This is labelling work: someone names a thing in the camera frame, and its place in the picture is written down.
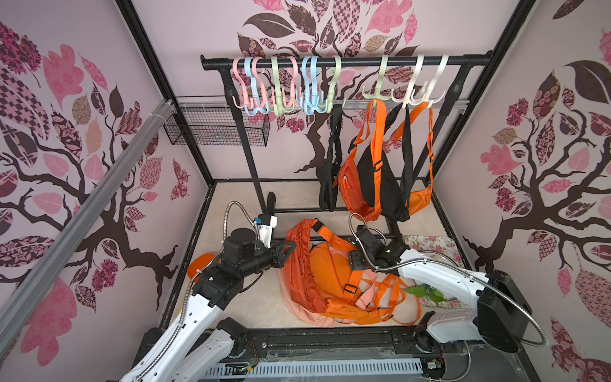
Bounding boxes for green hook middle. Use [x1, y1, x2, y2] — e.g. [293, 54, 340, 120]
[325, 56, 342, 114]

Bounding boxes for green hook right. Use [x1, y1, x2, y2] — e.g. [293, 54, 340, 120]
[361, 55, 391, 101]

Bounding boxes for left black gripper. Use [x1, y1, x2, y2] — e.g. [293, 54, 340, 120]
[240, 240, 297, 277]

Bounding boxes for white hook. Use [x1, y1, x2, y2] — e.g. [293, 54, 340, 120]
[391, 55, 425, 109]
[414, 54, 450, 108]

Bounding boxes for white slotted cable duct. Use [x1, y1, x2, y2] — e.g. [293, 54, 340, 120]
[200, 358, 423, 380]

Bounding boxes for floral cloth mat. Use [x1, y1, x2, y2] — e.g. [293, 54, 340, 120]
[404, 236, 468, 309]

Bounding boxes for orange bags pile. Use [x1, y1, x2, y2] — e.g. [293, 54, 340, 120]
[278, 219, 423, 328]

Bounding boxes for pink hook far left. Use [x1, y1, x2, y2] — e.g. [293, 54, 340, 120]
[232, 59, 251, 112]

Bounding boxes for black clothes rack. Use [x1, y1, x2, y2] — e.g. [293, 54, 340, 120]
[200, 52, 493, 272]

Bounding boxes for white hook right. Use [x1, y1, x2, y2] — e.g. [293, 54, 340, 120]
[414, 54, 450, 108]

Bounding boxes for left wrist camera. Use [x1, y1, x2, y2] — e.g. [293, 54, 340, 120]
[254, 214, 278, 248]

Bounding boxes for orange plastic bowl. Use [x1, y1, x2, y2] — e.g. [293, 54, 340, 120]
[187, 253, 216, 279]

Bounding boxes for green hook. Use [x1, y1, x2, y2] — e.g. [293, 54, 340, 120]
[361, 55, 391, 101]
[270, 57, 289, 117]
[325, 56, 342, 114]

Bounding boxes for pink hook middle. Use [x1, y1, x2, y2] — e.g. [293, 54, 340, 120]
[285, 57, 299, 112]

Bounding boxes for green hook left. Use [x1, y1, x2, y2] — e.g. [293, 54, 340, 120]
[270, 57, 289, 117]

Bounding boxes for black sling bag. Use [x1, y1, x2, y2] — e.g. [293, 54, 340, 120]
[356, 106, 411, 221]

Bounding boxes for orange sling bag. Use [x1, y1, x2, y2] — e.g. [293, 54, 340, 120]
[383, 102, 434, 221]

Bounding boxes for white artificial flower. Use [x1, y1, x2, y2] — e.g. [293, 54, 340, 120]
[405, 284, 446, 305]

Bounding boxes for white hook left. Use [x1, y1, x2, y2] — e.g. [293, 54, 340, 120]
[391, 55, 425, 109]

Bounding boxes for black wire basket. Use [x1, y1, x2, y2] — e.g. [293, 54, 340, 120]
[164, 106, 271, 147]

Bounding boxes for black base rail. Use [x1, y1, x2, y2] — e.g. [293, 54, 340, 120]
[234, 326, 446, 361]

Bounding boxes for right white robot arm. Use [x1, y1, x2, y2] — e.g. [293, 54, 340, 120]
[348, 213, 549, 353]

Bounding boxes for pink hook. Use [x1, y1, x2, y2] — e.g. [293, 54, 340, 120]
[285, 57, 299, 112]
[232, 59, 251, 112]

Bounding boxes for grey aluminium beam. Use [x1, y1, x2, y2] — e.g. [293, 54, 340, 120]
[1, 100, 175, 355]

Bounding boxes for blue hook left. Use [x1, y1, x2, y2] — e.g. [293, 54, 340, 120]
[243, 57, 270, 116]

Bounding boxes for orange zip waist bag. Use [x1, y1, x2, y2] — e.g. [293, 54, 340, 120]
[337, 100, 387, 222]

